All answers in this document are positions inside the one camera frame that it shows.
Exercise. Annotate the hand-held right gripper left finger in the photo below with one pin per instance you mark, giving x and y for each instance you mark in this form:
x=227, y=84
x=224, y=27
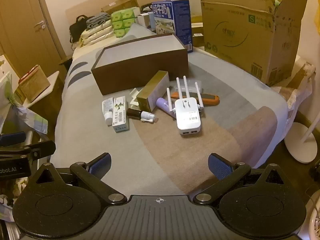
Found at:
x=101, y=166

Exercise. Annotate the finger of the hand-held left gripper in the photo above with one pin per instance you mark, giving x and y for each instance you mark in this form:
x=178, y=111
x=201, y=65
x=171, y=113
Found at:
x=12, y=138
x=42, y=150

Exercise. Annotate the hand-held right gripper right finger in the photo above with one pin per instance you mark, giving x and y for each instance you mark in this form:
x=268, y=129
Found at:
x=218, y=166

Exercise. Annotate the white and green carton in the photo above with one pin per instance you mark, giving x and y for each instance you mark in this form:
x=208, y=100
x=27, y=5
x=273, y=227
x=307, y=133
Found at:
x=120, y=120

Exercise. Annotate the white wifi extender with antennas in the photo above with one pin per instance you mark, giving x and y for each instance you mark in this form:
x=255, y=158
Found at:
x=187, y=117

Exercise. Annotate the white squeeze tube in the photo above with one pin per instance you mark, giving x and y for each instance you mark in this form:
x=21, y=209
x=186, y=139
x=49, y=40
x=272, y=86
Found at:
x=107, y=107

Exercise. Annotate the small dark bottle white cap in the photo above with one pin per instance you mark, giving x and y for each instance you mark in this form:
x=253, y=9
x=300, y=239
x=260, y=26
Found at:
x=135, y=112

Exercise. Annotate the orange and grey utility knife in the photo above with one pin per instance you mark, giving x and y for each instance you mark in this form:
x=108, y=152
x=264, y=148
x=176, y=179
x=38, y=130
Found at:
x=210, y=99

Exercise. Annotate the purple plastic bottle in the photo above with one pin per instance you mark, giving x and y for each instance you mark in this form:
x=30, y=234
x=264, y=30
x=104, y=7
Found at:
x=162, y=103

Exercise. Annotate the clear plastic case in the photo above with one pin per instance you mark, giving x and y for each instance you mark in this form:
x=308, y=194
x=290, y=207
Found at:
x=192, y=86

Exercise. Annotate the gold rectangular box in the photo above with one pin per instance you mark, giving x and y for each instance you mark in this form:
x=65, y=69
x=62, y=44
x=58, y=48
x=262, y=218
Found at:
x=153, y=90

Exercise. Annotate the brown cardboard box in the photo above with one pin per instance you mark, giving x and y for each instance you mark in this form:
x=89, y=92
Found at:
x=140, y=70
x=120, y=5

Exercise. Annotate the checked cloth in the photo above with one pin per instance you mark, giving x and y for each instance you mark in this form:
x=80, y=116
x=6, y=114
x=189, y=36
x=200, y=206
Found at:
x=22, y=115

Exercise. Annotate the brown woven bag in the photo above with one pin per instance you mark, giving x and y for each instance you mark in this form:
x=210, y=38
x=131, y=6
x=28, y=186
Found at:
x=33, y=85

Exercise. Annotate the white plastic panel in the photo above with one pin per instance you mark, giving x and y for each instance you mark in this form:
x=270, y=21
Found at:
x=5, y=80

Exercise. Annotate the white side table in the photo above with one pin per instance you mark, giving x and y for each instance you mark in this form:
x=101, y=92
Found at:
x=53, y=80

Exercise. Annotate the wooden door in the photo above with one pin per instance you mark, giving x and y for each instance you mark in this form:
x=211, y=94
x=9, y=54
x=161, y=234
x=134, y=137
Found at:
x=22, y=30

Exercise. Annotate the torn cardboard sheet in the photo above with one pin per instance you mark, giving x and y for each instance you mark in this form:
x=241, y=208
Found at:
x=300, y=76

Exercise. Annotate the black bag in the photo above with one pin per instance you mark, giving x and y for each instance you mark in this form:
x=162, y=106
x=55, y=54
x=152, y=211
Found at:
x=76, y=28

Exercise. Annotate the stack of cream packets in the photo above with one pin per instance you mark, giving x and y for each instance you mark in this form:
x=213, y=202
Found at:
x=97, y=35

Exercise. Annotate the large tan cardboard box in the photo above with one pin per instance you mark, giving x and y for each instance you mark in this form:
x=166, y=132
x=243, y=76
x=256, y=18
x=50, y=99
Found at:
x=237, y=35

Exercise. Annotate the yellow boxes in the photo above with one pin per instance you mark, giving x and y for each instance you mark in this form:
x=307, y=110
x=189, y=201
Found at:
x=197, y=31

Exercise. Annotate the folded grey towel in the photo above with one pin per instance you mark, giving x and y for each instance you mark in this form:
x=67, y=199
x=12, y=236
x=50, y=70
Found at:
x=98, y=20

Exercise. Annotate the stack of green tissue packs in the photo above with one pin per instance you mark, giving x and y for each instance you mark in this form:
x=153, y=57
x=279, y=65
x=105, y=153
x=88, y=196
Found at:
x=123, y=22

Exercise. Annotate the small white box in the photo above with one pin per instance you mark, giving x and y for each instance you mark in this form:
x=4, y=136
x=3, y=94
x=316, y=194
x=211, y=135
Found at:
x=143, y=20

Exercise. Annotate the blue milk carton case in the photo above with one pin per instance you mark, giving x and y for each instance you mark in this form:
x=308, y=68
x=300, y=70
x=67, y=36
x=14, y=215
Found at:
x=180, y=17

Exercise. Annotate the flat brown cardboard box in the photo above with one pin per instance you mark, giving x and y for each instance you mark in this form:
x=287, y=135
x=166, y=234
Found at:
x=120, y=5

